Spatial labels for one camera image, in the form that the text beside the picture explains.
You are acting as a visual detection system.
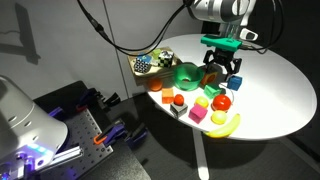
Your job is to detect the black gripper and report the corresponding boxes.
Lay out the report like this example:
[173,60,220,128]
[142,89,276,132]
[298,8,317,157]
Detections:
[203,48,242,79]

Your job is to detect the blue block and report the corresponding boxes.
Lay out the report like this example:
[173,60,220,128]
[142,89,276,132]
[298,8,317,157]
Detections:
[227,76,242,91]

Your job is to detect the green block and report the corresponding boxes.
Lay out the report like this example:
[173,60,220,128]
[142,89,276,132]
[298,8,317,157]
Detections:
[204,84,221,99]

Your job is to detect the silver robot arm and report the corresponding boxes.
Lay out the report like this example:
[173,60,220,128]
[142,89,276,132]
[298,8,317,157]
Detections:
[188,0,258,80]

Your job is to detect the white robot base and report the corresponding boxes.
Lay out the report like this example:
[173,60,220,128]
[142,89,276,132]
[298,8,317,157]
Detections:
[0,76,68,180]

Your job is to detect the green plastic bowl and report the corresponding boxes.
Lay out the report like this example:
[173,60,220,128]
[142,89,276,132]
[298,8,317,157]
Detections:
[173,63,204,91]

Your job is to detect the magenta cube block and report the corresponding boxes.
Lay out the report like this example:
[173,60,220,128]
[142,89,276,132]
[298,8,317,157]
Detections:
[188,104,208,124]

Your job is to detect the orange cube block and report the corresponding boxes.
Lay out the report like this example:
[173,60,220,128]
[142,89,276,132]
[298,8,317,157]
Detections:
[162,88,174,104]

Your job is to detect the grey cube block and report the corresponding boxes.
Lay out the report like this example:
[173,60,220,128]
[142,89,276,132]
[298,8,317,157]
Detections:
[170,103,188,119]

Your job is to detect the multicoloured cube with hole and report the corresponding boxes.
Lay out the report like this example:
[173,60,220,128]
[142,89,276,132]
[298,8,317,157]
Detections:
[200,64,223,86]

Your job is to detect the large red toy apple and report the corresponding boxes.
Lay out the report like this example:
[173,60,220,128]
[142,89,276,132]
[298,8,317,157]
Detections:
[211,94,231,111]

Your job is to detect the yellow toy lemon upper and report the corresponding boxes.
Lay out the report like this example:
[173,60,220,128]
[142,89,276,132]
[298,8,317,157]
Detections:
[195,96,209,108]

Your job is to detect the yellow toy lemon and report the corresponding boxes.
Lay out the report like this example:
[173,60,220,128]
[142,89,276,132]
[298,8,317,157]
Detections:
[211,110,227,125]
[195,96,209,108]

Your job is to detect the black white checkered cube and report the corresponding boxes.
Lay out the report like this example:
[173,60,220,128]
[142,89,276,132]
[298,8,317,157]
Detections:
[158,50,174,68]

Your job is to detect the wooden tray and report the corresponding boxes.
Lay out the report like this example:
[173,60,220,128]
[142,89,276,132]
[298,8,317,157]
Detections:
[127,47,182,85]

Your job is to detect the yellow toy lemon lower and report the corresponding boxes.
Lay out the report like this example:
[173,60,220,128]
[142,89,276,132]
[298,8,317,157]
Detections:
[211,110,227,125]

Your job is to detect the small red toy tomato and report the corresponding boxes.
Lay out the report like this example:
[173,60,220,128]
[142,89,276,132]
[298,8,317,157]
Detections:
[174,94,184,106]

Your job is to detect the lime green cube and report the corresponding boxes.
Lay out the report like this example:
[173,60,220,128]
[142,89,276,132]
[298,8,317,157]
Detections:
[152,48,162,59]

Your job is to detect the yellow toy banana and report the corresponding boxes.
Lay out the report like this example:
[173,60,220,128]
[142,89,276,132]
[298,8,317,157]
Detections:
[206,114,241,138]

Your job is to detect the orange toy fruit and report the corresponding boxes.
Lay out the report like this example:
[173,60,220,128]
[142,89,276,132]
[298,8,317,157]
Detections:
[148,78,163,92]

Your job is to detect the purple clamp left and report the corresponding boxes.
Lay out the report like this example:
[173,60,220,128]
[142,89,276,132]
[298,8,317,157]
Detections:
[93,120,147,147]

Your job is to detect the purple clamp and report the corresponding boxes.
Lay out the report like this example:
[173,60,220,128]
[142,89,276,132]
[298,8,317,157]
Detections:
[76,88,121,112]
[93,120,147,147]

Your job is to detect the white table base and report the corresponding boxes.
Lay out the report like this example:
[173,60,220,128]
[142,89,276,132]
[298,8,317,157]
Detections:
[193,129,209,180]

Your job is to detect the purple clamp right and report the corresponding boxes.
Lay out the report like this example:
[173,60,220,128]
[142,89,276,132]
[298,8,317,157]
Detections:
[76,88,121,112]

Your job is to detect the perforated metal breadboard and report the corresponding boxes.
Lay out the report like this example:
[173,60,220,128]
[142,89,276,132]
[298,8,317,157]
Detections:
[41,110,113,180]

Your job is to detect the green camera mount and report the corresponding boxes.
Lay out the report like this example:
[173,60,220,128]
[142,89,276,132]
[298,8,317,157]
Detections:
[200,34,242,52]

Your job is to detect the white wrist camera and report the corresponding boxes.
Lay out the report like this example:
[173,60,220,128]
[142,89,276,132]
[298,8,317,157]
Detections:
[239,28,258,41]

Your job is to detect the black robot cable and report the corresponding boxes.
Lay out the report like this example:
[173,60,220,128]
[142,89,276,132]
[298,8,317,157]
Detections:
[77,0,194,57]

